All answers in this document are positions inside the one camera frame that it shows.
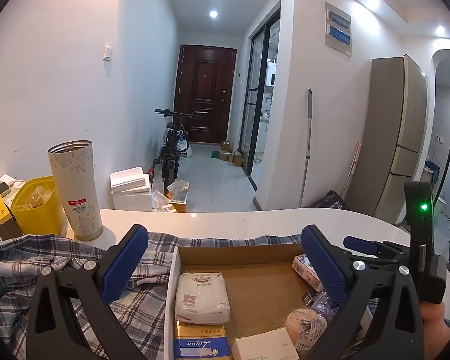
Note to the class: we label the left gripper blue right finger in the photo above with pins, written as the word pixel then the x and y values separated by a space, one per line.
pixel 329 263

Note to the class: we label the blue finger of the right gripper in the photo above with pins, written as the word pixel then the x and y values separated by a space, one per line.
pixel 390 250
pixel 360 245

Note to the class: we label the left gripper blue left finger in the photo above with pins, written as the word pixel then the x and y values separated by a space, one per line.
pixel 119 262

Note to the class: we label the white blue tissue pack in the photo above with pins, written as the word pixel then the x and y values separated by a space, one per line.
pixel 302 265

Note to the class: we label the small white square box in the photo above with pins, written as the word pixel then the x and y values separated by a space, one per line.
pixel 271 345

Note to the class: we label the gold blue carton box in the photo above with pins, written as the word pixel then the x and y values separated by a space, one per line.
pixel 198 341

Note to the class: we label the person's right hand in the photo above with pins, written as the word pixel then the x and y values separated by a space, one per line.
pixel 436 332

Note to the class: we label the open cardboard tray box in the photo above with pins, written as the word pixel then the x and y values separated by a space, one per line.
pixel 261 285

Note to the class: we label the white foam box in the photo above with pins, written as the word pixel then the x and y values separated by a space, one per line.
pixel 131 190

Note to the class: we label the beige refrigerator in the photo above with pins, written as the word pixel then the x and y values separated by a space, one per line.
pixel 392 138

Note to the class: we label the blue plaid shirt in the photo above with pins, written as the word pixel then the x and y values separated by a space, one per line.
pixel 50 300

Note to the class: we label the yellow plastic bin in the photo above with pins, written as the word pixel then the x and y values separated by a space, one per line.
pixel 37 208

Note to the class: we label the tall white cylinder canister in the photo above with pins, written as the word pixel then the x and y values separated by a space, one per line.
pixel 72 168

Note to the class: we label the white plastic bag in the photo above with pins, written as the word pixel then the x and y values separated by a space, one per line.
pixel 184 149

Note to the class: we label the black bicycle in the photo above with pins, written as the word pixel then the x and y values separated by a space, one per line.
pixel 168 156

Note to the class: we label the cardboard boxes on floor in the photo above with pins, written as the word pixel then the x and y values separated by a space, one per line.
pixel 225 153

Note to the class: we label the black framed glass door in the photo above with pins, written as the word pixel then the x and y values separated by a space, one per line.
pixel 258 96

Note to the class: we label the dark red entrance door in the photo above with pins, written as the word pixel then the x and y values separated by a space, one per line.
pixel 203 88

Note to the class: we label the grey mop handle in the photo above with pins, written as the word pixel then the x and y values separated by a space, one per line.
pixel 308 143

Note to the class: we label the white wall switch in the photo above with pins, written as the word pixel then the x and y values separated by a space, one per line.
pixel 107 53

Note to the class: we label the wall electrical panel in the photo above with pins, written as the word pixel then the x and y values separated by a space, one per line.
pixel 338 31

